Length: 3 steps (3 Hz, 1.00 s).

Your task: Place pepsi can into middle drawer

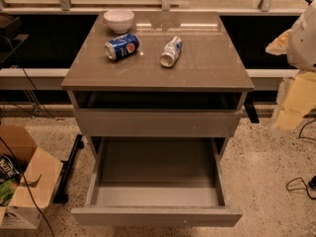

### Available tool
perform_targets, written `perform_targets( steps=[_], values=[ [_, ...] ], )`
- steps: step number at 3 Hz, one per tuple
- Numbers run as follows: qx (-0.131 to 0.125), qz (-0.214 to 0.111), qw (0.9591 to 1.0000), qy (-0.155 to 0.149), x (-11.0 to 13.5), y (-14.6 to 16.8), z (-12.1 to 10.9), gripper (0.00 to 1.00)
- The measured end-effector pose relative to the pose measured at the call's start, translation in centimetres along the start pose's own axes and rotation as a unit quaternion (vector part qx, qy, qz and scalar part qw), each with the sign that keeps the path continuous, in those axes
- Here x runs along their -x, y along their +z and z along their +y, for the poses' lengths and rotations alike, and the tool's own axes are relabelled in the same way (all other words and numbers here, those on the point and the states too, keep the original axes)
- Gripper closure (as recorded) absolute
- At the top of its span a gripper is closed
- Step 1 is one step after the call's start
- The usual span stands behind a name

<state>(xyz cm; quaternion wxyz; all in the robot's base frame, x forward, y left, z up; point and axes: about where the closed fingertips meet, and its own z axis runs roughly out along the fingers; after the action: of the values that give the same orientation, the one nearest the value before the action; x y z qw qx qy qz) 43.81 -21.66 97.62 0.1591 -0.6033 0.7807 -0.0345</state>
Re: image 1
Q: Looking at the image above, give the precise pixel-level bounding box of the black cable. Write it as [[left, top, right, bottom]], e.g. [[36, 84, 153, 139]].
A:
[[285, 118, 316, 200], [0, 37, 57, 237]]

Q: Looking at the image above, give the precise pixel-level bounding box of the black floor bar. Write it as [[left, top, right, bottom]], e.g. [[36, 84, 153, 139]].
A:
[[53, 134, 84, 204]]

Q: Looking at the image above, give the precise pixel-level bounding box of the black cable on left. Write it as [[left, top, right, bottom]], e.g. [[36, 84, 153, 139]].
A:
[[0, 37, 57, 237]]

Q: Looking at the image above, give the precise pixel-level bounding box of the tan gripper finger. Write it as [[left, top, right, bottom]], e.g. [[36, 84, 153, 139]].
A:
[[266, 29, 291, 55], [272, 71, 316, 132]]

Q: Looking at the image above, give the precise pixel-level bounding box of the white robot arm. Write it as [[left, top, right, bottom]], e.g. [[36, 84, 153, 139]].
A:
[[266, 1, 316, 131]]

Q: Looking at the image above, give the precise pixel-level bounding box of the green snack bag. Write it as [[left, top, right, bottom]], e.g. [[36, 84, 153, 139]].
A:
[[0, 178, 19, 206]]

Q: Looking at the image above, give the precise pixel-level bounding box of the grey drawer cabinet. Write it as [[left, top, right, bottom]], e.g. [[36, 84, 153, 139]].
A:
[[60, 11, 256, 228]]

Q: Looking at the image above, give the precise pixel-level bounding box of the brown cardboard box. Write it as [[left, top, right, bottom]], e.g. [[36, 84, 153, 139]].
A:
[[0, 125, 63, 229]]

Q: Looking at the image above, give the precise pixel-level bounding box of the closed grey top drawer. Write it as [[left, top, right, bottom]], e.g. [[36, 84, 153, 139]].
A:
[[74, 109, 240, 137]]

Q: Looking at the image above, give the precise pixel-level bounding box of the black cable on right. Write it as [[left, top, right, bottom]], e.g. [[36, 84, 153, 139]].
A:
[[285, 118, 316, 200]]

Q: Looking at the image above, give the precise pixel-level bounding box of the silver crushed can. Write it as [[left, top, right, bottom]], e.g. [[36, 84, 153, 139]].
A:
[[160, 37, 183, 68]]

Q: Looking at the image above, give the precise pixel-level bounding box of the blue pepsi can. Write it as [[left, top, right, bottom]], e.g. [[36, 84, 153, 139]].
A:
[[105, 34, 139, 60]]

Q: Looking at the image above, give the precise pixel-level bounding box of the dark snack bag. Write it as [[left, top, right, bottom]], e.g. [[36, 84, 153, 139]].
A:
[[0, 154, 19, 184]]

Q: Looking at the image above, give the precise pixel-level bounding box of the white ceramic bowl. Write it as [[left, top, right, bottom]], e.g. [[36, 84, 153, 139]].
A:
[[104, 9, 134, 34]]

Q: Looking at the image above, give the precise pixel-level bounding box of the open grey middle drawer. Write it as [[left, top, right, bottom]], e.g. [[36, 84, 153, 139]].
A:
[[72, 138, 242, 227]]

